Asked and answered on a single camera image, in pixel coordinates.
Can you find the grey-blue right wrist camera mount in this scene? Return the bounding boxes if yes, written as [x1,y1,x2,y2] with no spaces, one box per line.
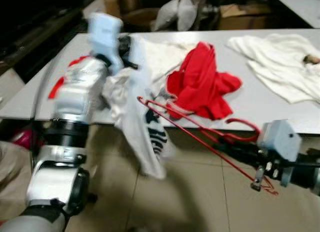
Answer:
[257,119,303,163]

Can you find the brown leather chair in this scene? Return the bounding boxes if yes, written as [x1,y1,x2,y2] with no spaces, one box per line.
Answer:
[117,0,161,29]

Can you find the white t-shirt black print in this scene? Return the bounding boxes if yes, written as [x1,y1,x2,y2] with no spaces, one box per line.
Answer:
[102,36,173,180]

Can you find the red garment white trim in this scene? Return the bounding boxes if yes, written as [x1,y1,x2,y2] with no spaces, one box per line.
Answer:
[165,41,243,120]

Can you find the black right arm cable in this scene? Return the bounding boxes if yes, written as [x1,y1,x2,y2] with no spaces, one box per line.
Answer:
[272,161,320,169]

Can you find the open brown cardboard box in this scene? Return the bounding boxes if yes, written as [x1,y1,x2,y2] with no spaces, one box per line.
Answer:
[217,3,273,31]

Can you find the beige cloth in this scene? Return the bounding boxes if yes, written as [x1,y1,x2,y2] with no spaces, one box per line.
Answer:
[0,141,32,189]

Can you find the pink bag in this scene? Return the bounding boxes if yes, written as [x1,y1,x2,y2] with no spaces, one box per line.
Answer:
[10,128,37,149]

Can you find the cream cloth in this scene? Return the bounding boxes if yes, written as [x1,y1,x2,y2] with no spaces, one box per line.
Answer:
[142,39,198,85]

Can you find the brown wooden hanger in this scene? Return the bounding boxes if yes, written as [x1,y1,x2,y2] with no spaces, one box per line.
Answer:
[302,54,320,65]

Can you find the dark low cabinet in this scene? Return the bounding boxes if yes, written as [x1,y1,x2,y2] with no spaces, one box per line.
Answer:
[0,0,103,73]

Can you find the white crumpled shirt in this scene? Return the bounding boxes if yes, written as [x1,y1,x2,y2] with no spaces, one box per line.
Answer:
[226,33,320,104]

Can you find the small grey dangling connector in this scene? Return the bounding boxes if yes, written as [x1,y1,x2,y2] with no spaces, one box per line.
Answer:
[251,167,266,192]

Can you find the pale blue left wrist camera mount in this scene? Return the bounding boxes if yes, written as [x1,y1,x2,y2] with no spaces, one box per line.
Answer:
[87,13,124,75]

